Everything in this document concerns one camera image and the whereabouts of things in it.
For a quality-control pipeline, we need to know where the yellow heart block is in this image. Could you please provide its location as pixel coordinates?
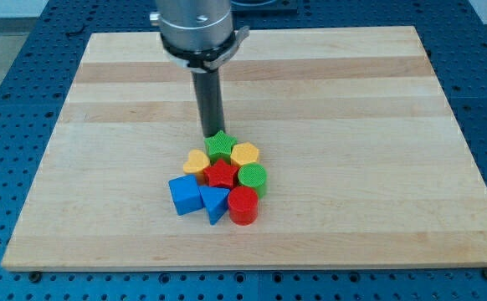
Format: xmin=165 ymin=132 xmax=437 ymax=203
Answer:
xmin=182 ymin=149 xmax=210 ymax=185

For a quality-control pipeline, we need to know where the yellow pentagon block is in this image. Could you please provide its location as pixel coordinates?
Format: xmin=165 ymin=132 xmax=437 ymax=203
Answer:
xmin=230 ymin=142 xmax=260 ymax=167

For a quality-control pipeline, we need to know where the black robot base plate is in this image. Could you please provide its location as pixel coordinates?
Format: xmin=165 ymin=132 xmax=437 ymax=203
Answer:
xmin=231 ymin=0 xmax=299 ymax=13

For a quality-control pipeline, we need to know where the blue cube block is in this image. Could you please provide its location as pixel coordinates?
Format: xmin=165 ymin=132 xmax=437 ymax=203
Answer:
xmin=168 ymin=175 xmax=204 ymax=216

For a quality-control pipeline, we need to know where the blue triangle block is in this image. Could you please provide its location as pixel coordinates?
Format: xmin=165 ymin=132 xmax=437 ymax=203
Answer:
xmin=199 ymin=186 xmax=230 ymax=225

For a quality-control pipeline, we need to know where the green cylinder block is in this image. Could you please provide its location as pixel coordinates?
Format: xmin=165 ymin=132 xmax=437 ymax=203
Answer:
xmin=238 ymin=163 xmax=268 ymax=198

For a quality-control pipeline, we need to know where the green star block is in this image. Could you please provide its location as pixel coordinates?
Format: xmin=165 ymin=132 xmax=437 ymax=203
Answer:
xmin=204 ymin=130 xmax=238 ymax=164

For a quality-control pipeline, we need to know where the red star block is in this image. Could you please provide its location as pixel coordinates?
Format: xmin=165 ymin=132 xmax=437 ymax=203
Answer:
xmin=203 ymin=159 xmax=239 ymax=190

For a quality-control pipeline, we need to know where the red cylinder block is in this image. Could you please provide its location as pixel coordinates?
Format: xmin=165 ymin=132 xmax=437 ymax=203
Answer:
xmin=228 ymin=186 xmax=259 ymax=226

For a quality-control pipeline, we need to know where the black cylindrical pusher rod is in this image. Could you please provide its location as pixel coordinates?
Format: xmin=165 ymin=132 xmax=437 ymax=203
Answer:
xmin=192 ymin=69 xmax=225 ymax=138

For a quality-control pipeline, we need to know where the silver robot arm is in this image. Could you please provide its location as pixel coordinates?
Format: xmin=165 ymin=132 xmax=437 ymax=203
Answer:
xmin=149 ymin=0 xmax=249 ymax=137

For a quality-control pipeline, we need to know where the wooden board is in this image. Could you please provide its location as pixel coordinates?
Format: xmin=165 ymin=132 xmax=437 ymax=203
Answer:
xmin=2 ymin=27 xmax=487 ymax=272

